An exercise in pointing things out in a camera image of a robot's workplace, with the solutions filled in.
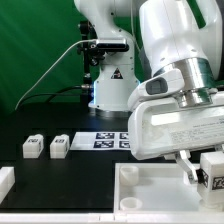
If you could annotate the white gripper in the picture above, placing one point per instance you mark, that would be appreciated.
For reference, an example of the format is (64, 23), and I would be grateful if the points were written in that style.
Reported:
(161, 127)

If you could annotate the white square table top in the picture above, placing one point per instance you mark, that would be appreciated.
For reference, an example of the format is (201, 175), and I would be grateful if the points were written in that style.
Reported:
(157, 193)

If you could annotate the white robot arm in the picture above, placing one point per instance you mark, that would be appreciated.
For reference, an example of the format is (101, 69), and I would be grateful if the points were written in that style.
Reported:
(159, 68)

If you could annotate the white sheet with markers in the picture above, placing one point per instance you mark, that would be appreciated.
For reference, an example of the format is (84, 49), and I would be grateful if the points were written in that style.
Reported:
(100, 141)

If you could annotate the white left obstacle block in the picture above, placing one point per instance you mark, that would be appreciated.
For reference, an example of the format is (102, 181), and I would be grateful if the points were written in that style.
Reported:
(7, 180)

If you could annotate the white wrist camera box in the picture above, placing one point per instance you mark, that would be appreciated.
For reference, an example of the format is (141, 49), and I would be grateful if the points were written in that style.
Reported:
(160, 86)

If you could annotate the silver camera on stand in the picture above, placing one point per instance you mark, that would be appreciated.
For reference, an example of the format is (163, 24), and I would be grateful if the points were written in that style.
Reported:
(112, 45)

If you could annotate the black camera stand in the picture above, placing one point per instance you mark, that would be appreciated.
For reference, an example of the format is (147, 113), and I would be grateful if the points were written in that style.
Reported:
(87, 31)

